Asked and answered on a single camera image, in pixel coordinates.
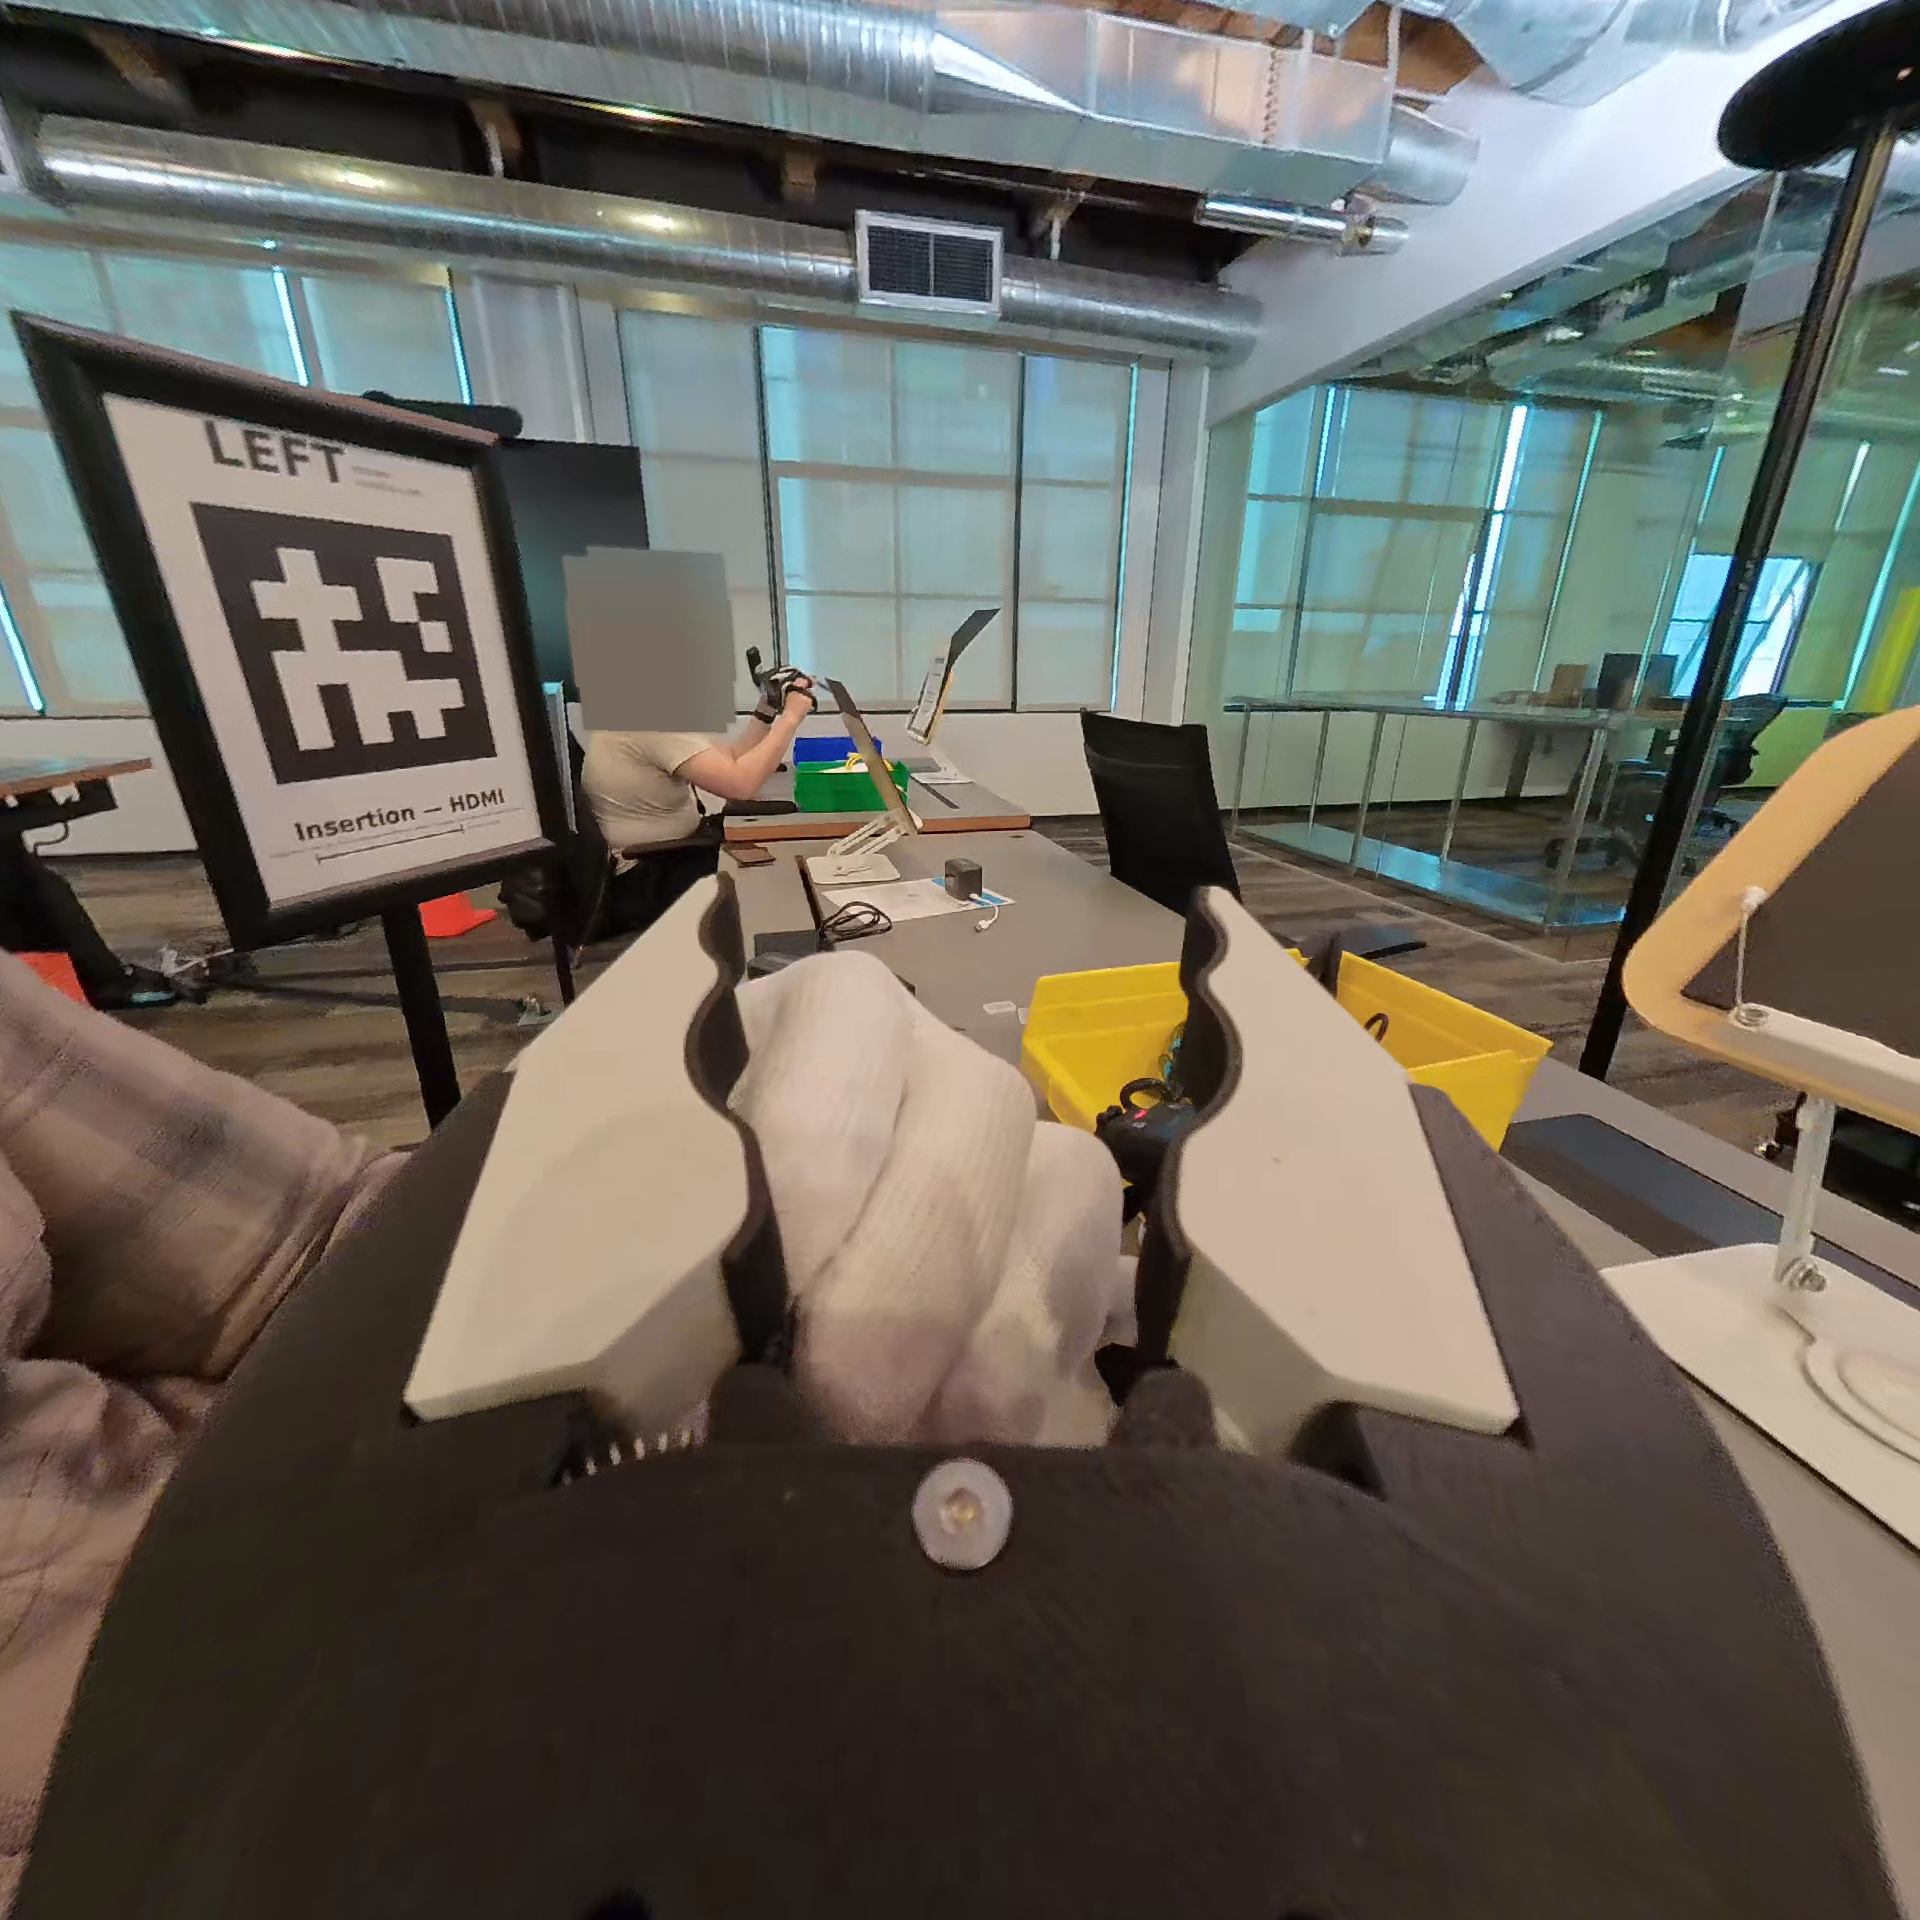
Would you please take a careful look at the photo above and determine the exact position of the white paper sheet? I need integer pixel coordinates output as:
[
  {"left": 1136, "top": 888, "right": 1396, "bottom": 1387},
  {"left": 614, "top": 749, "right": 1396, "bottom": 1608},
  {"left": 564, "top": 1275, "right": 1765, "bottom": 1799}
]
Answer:
[{"left": 840, "top": 876, "right": 1017, "bottom": 927}]

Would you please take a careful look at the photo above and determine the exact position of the black floor lamp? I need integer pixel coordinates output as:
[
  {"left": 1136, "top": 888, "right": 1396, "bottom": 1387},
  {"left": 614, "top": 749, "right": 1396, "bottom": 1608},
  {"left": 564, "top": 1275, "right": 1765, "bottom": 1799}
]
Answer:
[{"left": 1579, "top": 0, "right": 1920, "bottom": 1085}]

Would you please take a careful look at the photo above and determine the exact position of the white air vent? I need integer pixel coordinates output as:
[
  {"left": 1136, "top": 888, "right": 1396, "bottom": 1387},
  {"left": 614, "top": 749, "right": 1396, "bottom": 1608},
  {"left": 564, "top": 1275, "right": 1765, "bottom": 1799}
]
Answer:
[{"left": 857, "top": 208, "right": 1004, "bottom": 319}]

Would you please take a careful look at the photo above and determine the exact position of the yellow plastic bin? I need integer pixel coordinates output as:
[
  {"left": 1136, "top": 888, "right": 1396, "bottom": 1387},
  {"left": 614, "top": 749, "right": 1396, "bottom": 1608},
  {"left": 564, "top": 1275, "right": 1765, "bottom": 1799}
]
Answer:
[{"left": 1024, "top": 947, "right": 1557, "bottom": 1159}]

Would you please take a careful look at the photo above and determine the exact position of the silver ceiling duct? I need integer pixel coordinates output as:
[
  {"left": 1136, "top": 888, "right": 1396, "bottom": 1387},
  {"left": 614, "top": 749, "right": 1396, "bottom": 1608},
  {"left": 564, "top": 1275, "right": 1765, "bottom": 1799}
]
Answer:
[{"left": 0, "top": 114, "right": 1262, "bottom": 369}]

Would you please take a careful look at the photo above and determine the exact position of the person's left forearm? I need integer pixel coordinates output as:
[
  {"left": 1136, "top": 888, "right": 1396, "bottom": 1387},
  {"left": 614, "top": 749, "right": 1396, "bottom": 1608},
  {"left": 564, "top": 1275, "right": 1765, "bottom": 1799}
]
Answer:
[{"left": 0, "top": 950, "right": 416, "bottom": 1373}]

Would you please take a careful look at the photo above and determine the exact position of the person's left hand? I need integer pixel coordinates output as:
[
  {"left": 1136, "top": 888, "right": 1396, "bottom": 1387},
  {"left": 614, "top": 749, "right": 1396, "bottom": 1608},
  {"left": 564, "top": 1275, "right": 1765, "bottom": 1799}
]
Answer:
[{"left": 730, "top": 950, "right": 1142, "bottom": 1452}]

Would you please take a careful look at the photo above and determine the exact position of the black framed marker sign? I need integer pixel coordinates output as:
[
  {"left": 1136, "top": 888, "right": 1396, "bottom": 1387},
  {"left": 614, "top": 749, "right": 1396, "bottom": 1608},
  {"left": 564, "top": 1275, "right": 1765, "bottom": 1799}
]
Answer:
[{"left": 12, "top": 313, "right": 586, "bottom": 1130}]

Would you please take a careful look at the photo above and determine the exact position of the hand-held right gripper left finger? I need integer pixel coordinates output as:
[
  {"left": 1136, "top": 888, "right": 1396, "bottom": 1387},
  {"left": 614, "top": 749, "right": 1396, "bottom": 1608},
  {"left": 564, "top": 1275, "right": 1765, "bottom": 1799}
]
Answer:
[{"left": 402, "top": 876, "right": 797, "bottom": 1452}]

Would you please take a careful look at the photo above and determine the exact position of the black office chair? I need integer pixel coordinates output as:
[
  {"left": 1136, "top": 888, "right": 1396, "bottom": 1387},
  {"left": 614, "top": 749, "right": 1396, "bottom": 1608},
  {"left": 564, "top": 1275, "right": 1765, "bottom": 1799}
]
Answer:
[{"left": 1082, "top": 707, "right": 1248, "bottom": 917}]

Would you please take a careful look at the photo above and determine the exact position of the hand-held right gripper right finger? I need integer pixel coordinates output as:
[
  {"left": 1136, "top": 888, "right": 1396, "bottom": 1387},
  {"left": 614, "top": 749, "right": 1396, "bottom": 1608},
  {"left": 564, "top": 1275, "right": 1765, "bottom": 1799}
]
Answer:
[{"left": 1129, "top": 886, "right": 1524, "bottom": 1460}]

